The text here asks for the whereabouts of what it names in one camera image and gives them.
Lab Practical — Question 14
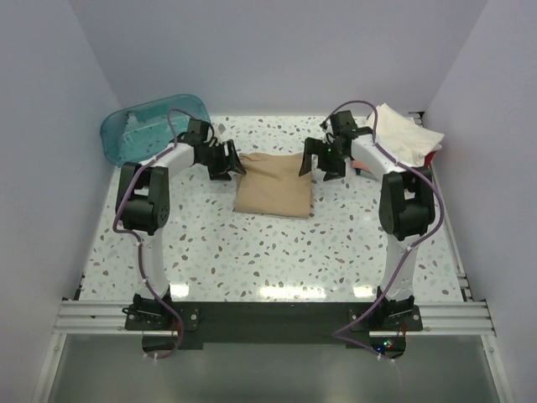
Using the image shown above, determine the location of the beige t shirt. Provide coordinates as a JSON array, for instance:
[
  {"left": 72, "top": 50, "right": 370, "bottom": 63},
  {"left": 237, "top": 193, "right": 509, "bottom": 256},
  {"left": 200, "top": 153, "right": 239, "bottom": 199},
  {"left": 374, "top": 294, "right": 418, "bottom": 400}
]
[{"left": 234, "top": 153, "right": 312, "bottom": 218}]

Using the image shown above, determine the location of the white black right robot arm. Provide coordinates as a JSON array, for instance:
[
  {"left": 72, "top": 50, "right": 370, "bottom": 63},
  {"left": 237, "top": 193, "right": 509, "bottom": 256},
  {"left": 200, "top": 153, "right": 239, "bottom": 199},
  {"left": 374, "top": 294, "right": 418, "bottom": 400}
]
[{"left": 299, "top": 110, "right": 445, "bottom": 335}]

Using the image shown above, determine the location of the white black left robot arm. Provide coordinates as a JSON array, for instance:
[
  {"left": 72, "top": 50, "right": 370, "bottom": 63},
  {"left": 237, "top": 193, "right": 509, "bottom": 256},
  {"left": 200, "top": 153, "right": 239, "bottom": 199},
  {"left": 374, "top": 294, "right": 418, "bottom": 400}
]
[{"left": 112, "top": 118, "right": 246, "bottom": 332}]

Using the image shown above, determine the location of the pink folded t shirt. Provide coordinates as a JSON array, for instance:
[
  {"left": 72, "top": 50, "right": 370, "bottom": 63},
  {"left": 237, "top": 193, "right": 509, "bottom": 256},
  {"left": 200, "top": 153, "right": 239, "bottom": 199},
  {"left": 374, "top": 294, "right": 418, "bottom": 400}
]
[{"left": 351, "top": 160, "right": 377, "bottom": 181}]

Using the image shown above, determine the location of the teal transparent plastic bin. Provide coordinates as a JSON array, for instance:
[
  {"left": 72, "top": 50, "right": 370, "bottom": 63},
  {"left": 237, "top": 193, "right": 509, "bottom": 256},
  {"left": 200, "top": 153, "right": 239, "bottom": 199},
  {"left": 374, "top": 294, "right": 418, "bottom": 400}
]
[{"left": 100, "top": 94, "right": 210, "bottom": 166}]

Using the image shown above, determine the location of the cream folded t shirt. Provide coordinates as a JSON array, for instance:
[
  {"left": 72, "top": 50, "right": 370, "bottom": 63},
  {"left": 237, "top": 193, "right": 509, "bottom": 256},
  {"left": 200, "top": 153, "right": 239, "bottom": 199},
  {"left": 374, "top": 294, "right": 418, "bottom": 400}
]
[{"left": 376, "top": 103, "right": 445, "bottom": 167}]

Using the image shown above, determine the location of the red folded t shirt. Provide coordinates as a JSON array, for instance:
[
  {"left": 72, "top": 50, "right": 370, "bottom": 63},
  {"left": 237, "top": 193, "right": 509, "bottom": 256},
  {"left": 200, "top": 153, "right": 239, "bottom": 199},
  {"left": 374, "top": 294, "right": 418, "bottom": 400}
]
[{"left": 424, "top": 144, "right": 442, "bottom": 167}]

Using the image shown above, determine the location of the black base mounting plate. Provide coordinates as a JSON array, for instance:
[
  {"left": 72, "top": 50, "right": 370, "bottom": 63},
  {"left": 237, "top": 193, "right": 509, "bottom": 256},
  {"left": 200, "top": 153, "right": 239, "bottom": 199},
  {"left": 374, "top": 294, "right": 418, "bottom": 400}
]
[{"left": 123, "top": 298, "right": 424, "bottom": 358}]

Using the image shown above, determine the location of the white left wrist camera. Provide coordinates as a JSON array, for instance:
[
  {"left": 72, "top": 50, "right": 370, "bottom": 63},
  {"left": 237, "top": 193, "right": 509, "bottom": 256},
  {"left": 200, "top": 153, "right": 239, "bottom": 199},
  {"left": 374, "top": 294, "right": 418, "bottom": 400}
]
[{"left": 215, "top": 123, "right": 227, "bottom": 137}]

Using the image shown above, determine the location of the aluminium front rail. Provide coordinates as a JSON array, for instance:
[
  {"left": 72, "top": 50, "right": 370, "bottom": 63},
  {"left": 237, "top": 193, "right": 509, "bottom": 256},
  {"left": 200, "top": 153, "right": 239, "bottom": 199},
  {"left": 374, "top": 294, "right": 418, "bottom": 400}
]
[{"left": 53, "top": 301, "right": 495, "bottom": 336}]

